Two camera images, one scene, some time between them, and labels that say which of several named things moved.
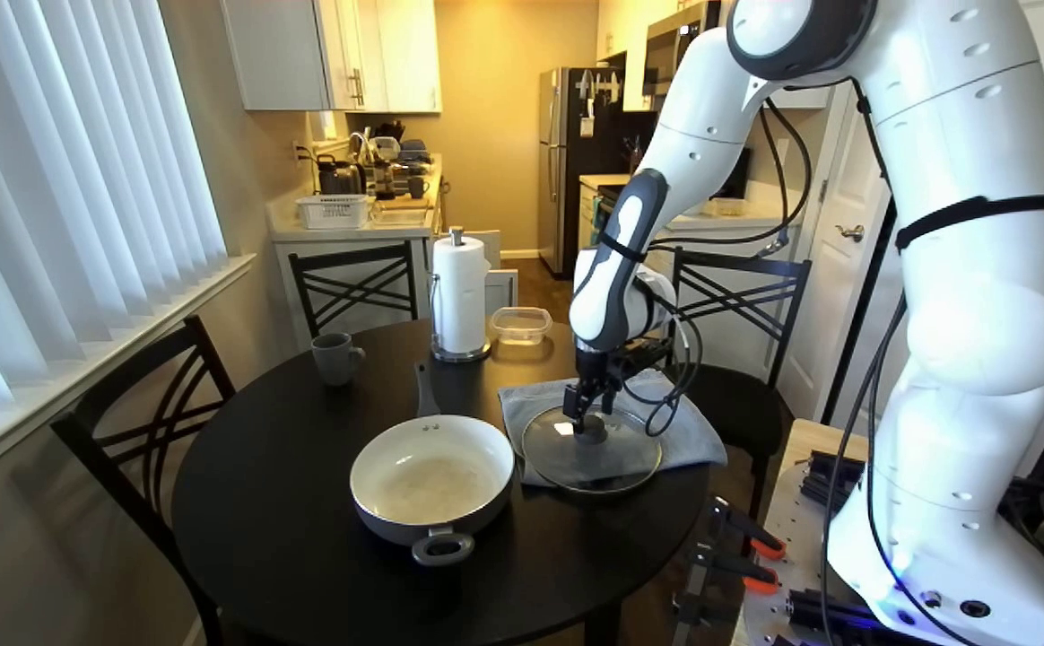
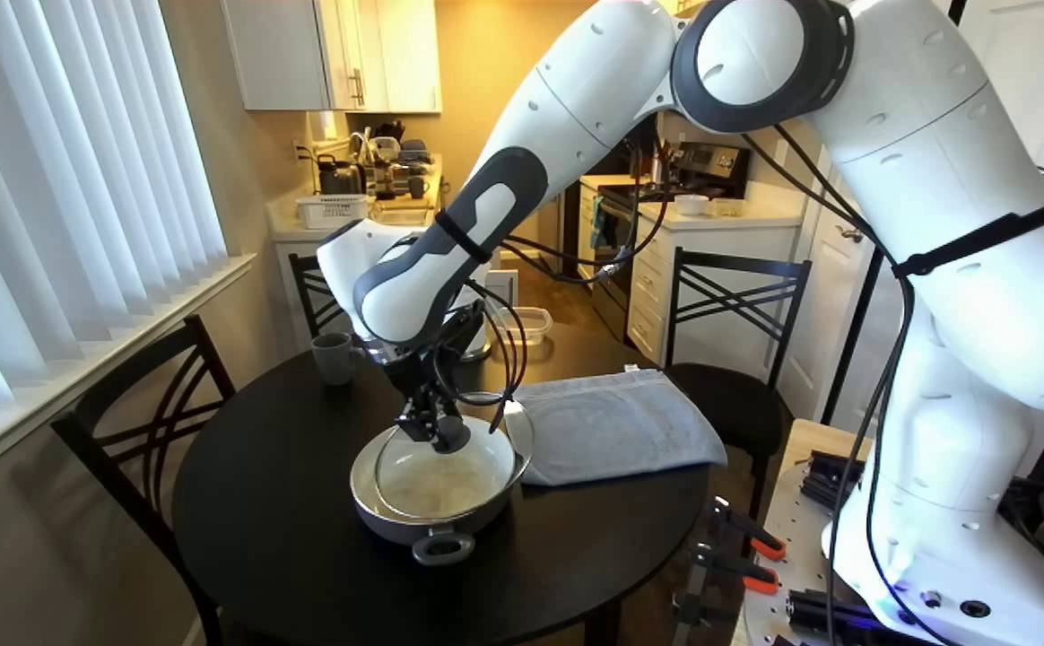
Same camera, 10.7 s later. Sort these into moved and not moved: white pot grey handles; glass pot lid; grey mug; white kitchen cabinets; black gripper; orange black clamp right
Moved: black gripper; glass pot lid
Not moved: white pot grey handles; white kitchen cabinets; orange black clamp right; grey mug
